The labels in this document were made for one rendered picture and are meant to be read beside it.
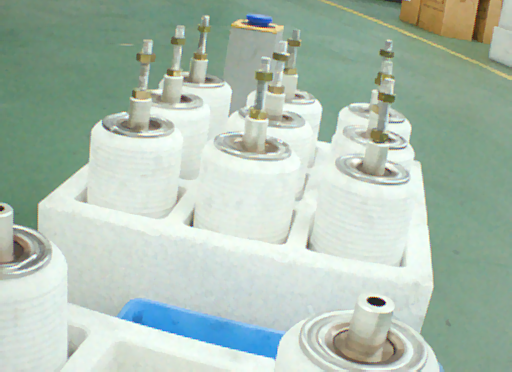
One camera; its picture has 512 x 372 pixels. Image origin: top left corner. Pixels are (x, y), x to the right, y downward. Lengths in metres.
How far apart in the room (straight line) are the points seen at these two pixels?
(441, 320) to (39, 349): 0.66
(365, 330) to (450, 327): 0.60
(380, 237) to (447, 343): 0.30
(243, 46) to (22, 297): 0.72
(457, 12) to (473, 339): 3.67
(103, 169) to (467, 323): 0.55
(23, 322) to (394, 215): 0.38
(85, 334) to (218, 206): 0.23
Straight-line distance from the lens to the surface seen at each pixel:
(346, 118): 0.91
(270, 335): 0.66
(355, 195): 0.67
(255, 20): 1.09
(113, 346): 0.52
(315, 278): 0.67
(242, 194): 0.68
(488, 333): 1.00
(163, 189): 0.72
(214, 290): 0.69
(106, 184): 0.72
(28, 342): 0.45
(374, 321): 0.39
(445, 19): 4.48
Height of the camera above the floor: 0.47
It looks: 20 degrees down
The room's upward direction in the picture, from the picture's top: 9 degrees clockwise
